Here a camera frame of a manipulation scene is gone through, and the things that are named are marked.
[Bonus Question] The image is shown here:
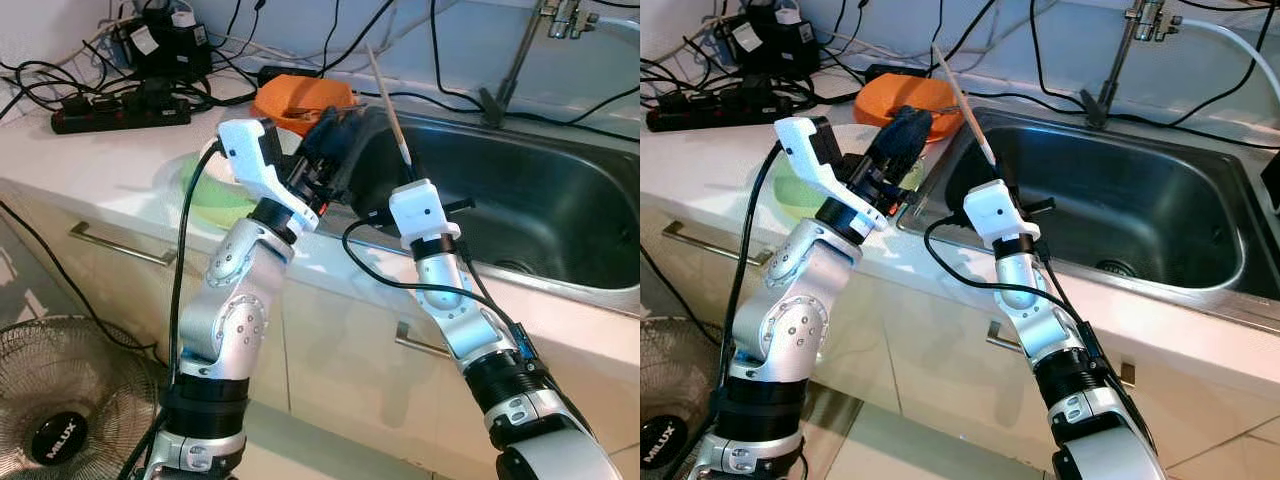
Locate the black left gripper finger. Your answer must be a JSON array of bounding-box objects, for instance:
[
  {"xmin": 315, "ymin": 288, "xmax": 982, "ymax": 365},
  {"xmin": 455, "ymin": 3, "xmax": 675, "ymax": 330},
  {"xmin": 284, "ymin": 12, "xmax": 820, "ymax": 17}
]
[
  {"xmin": 300, "ymin": 108, "xmax": 341, "ymax": 163},
  {"xmin": 897, "ymin": 105, "xmax": 938, "ymax": 191},
  {"xmin": 330, "ymin": 108, "xmax": 367, "ymax": 169},
  {"xmin": 868, "ymin": 108, "xmax": 906, "ymax": 166}
]

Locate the light green plate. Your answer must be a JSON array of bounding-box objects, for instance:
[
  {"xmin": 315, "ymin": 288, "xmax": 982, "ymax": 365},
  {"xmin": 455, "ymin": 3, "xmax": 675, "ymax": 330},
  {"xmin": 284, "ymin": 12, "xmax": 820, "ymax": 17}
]
[
  {"xmin": 773, "ymin": 148, "xmax": 926, "ymax": 226},
  {"xmin": 180, "ymin": 140, "xmax": 301, "ymax": 229}
]

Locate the orange bowl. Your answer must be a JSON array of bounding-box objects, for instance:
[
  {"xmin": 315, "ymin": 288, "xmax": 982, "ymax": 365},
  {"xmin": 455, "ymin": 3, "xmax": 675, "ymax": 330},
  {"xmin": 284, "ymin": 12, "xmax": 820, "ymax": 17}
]
[
  {"xmin": 252, "ymin": 74, "xmax": 359, "ymax": 137},
  {"xmin": 853, "ymin": 73, "xmax": 966, "ymax": 143}
]

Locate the stainless steel sink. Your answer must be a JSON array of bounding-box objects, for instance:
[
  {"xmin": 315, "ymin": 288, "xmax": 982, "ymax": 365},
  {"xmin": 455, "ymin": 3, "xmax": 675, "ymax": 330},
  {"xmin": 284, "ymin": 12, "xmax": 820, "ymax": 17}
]
[
  {"xmin": 318, "ymin": 105, "xmax": 641, "ymax": 313},
  {"xmin": 897, "ymin": 108, "xmax": 1280, "ymax": 331}
]

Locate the black power adapter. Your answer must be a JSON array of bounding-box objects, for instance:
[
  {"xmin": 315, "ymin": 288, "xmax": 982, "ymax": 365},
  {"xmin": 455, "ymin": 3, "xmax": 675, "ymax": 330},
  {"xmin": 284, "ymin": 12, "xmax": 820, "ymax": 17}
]
[
  {"xmin": 715, "ymin": 0, "xmax": 806, "ymax": 81},
  {"xmin": 120, "ymin": 5, "xmax": 213, "ymax": 83}
]

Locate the black power strip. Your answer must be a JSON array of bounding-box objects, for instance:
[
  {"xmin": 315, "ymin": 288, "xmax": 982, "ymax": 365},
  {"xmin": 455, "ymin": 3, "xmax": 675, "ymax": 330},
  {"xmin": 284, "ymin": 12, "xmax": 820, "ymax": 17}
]
[
  {"xmin": 646, "ymin": 95, "xmax": 779, "ymax": 134},
  {"xmin": 51, "ymin": 95, "xmax": 192, "ymax": 135}
]

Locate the white sink counter cabinet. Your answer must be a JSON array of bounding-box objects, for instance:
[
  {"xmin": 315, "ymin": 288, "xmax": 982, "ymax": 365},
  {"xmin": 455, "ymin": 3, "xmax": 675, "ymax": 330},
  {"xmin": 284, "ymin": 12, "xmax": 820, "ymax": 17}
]
[
  {"xmin": 640, "ymin": 195, "xmax": 1280, "ymax": 480},
  {"xmin": 0, "ymin": 180, "xmax": 641, "ymax": 480}
]

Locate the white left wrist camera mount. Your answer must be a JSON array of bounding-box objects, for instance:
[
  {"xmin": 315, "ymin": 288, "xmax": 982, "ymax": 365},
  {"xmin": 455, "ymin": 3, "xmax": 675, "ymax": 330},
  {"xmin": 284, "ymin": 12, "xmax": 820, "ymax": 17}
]
[
  {"xmin": 774, "ymin": 116, "xmax": 889, "ymax": 234},
  {"xmin": 216, "ymin": 117, "xmax": 317, "ymax": 217}
]

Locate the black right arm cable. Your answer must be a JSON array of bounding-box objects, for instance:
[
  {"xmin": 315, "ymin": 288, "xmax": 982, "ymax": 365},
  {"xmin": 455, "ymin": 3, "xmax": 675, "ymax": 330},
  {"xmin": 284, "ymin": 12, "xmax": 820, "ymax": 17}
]
[
  {"xmin": 922, "ymin": 213, "xmax": 1101, "ymax": 351},
  {"xmin": 342, "ymin": 219, "xmax": 546, "ymax": 371}
]

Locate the thick black wall cable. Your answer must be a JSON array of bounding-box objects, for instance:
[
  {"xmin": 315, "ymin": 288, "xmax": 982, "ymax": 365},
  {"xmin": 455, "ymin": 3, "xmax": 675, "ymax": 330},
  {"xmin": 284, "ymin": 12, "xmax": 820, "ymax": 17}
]
[
  {"xmin": 428, "ymin": 0, "xmax": 501, "ymax": 113},
  {"xmin": 1028, "ymin": 0, "xmax": 1101, "ymax": 113}
]

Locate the silver bar cabinet handle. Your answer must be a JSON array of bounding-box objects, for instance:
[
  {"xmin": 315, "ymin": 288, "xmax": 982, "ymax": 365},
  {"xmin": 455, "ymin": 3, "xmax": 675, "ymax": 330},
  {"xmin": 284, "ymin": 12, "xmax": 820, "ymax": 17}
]
[
  {"xmin": 68, "ymin": 221, "xmax": 179, "ymax": 269},
  {"xmin": 394, "ymin": 321, "xmax": 453, "ymax": 360},
  {"xmin": 660, "ymin": 220, "xmax": 736, "ymax": 266},
  {"xmin": 985, "ymin": 320, "xmax": 1136, "ymax": 389}
]

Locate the floor fan with wire grille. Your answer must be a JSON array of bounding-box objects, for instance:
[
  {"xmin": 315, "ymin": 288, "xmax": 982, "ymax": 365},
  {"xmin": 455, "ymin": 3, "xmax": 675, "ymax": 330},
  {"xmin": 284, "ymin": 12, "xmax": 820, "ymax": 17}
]
[
  {"xmin": 640, "ymin": 318, "xmax": 731, "ymax": 480},
  {"xmin": 0, "ymin": 315, "xmax": 169, "ymax": 480}
]

